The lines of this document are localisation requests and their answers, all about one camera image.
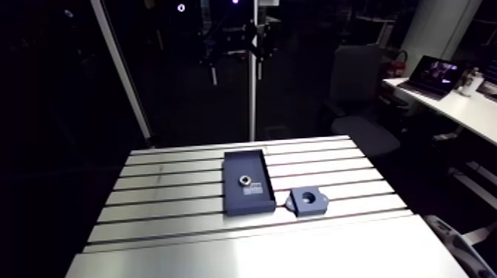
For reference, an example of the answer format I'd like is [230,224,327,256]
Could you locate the pale holed strip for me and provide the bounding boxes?
[423,214,497,278]

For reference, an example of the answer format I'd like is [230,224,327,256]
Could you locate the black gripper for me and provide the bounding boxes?
[201,21,274,87]

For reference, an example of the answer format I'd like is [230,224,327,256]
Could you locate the open laptop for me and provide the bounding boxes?
[399,55,464,101]

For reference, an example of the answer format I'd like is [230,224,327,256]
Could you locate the pale bottle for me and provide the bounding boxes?
[459,67,484,98]

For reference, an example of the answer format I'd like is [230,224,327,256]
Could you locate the dark blue-grey housing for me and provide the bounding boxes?
[285,186,330,217]

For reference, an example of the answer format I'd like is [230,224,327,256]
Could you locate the upright pale post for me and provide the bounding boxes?
[248,0,260,143]

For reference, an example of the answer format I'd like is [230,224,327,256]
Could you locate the dark office chair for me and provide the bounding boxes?
[320,44,401,157]

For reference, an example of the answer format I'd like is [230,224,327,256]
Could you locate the dark blue-grey tray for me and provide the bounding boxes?
[222,149,277,217]

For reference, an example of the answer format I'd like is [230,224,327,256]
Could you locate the white desk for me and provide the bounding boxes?
[382,75,497,147]

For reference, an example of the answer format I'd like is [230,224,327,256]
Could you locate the slanted pale post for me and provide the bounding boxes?
[89,0,155,148]

